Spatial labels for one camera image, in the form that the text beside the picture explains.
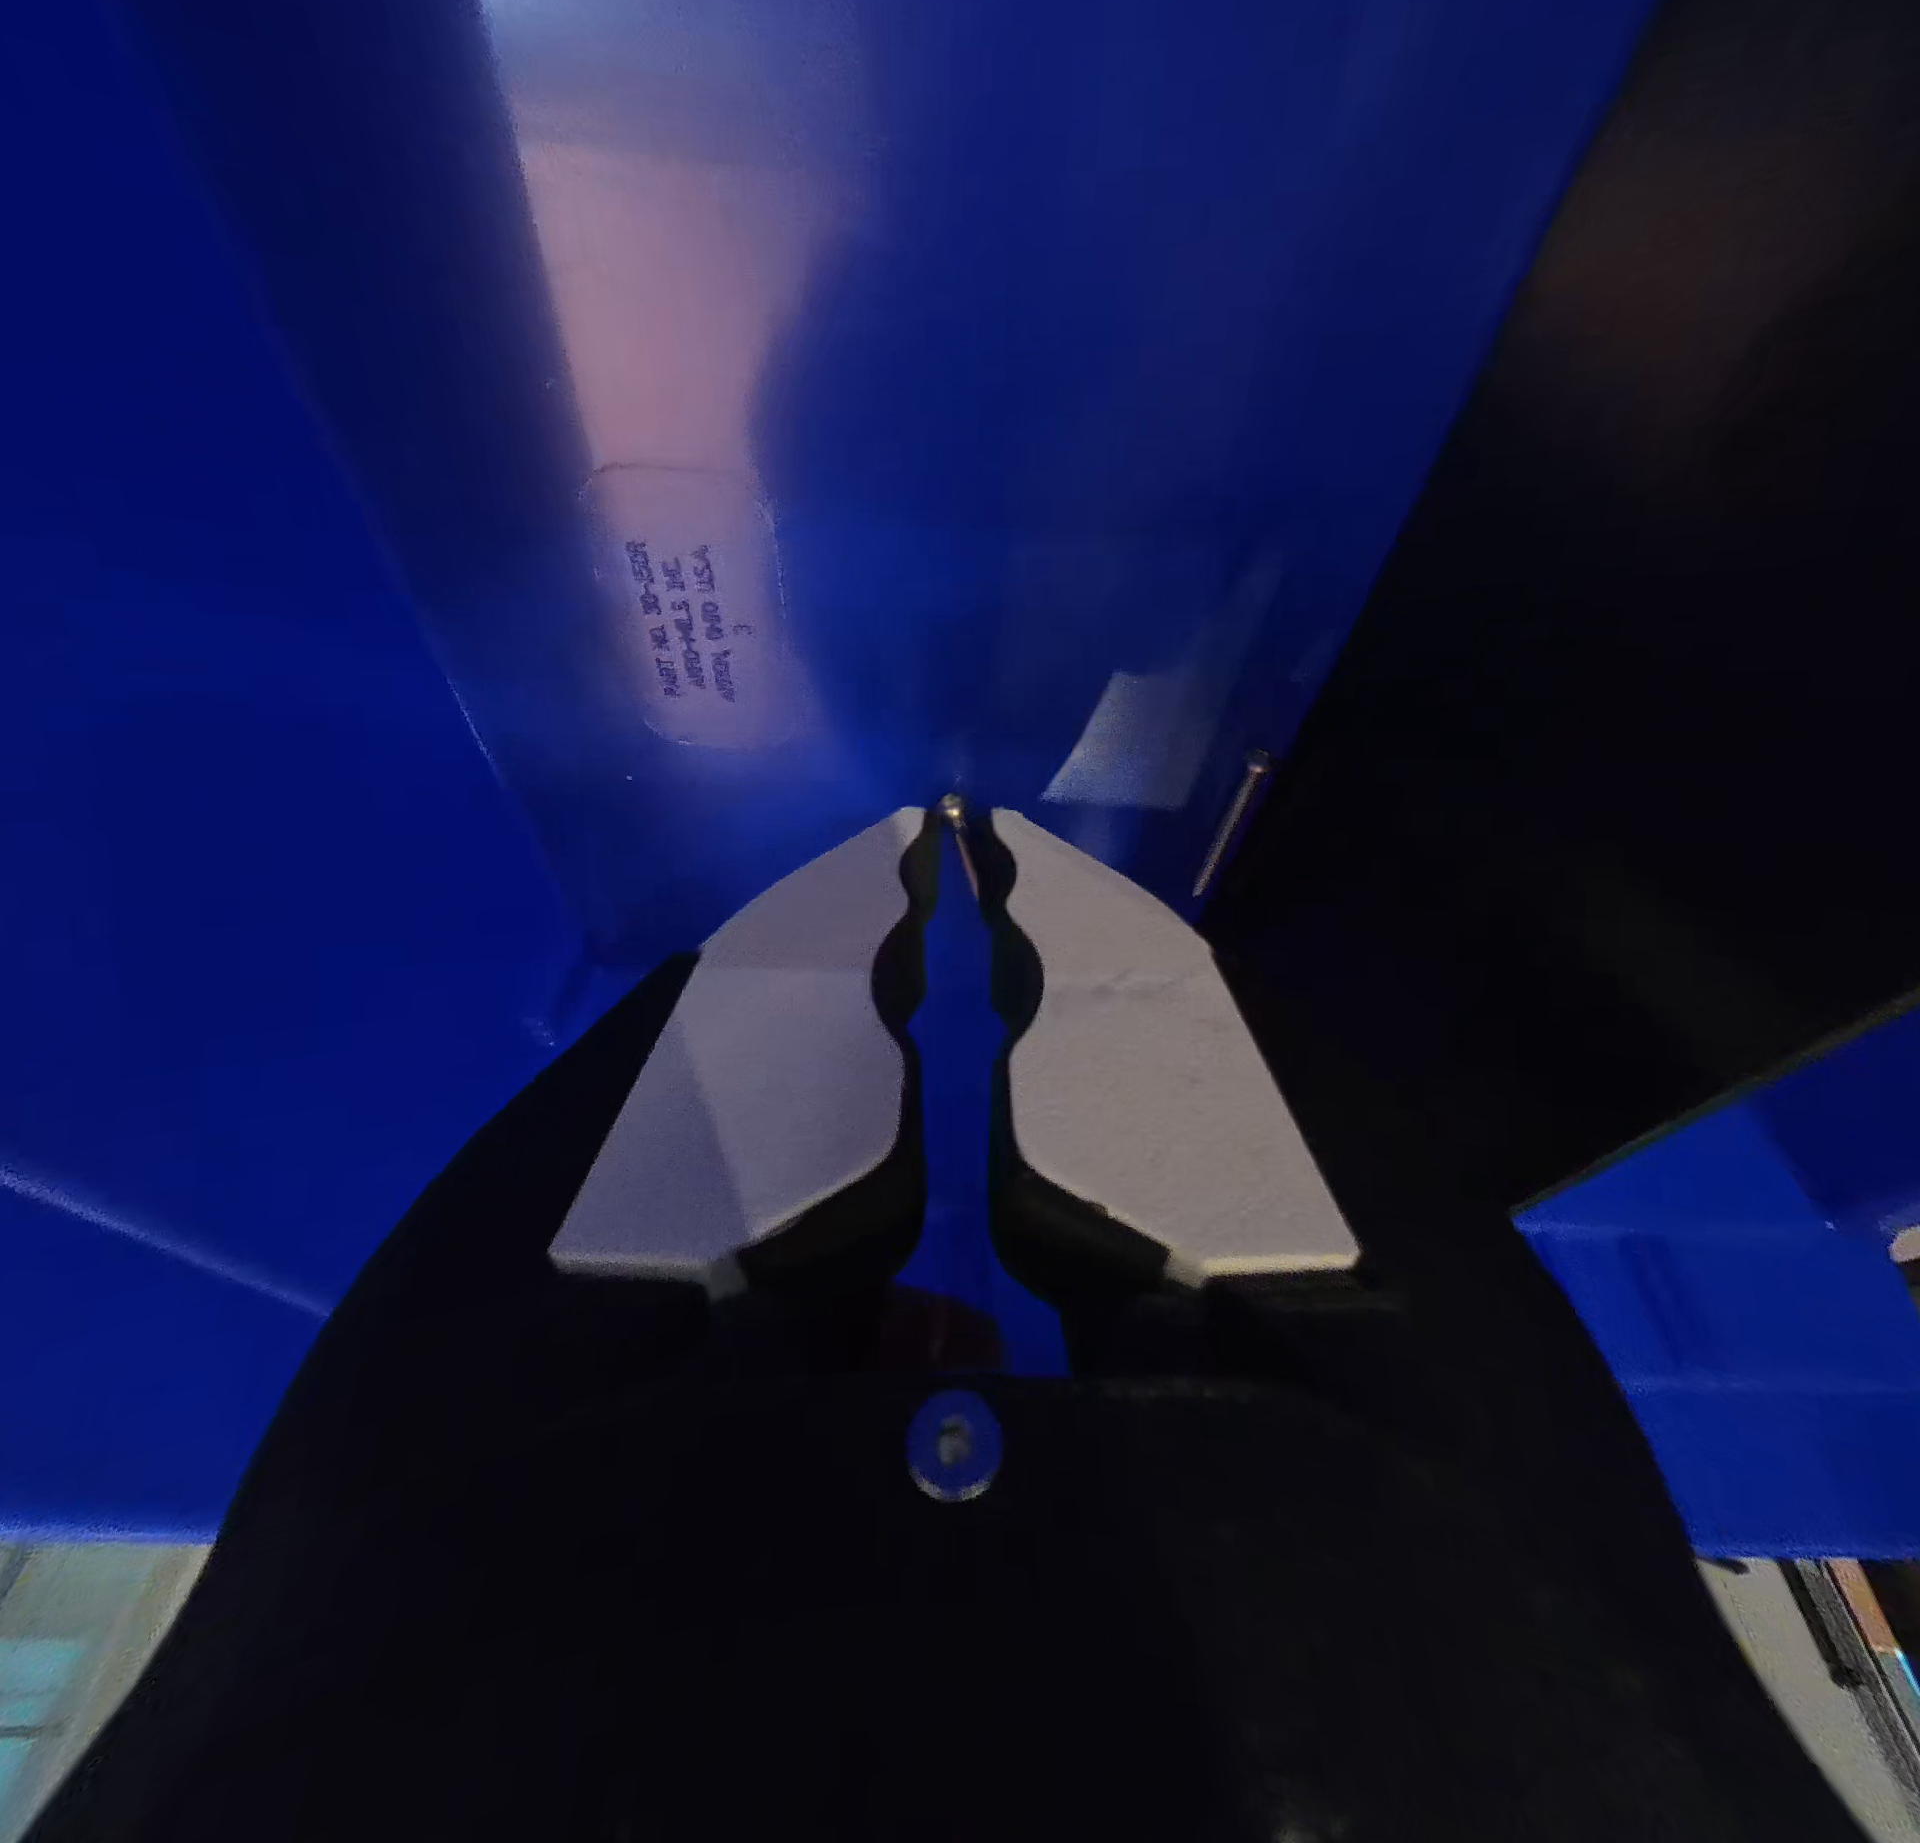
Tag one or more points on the blue plastic storage bin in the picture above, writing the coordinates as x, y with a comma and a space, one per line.
300, 675

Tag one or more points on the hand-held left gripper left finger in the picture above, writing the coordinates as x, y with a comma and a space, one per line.
765, 1065

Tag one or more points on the black bin divider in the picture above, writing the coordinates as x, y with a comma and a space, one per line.
1651, 523

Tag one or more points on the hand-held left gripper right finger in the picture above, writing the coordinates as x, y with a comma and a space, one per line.
1156, 1093

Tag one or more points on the small metal screw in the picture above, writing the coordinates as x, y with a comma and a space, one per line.
952, 811
1232, 819

